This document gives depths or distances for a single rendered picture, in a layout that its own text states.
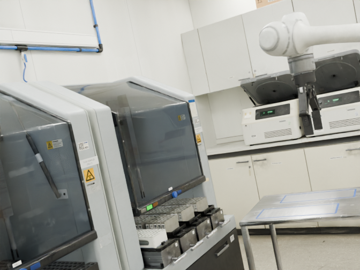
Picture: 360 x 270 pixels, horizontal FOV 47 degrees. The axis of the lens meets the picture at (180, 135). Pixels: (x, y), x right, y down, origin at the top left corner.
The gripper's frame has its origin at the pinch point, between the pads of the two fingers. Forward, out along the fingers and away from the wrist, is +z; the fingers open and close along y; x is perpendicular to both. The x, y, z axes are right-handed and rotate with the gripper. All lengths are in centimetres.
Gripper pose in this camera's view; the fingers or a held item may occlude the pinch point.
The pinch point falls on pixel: (313, 129)
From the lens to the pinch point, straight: 154.6
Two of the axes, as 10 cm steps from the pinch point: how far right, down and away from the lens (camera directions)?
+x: -8.3, 1.4, 5.3
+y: 5.1, -1.5, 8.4
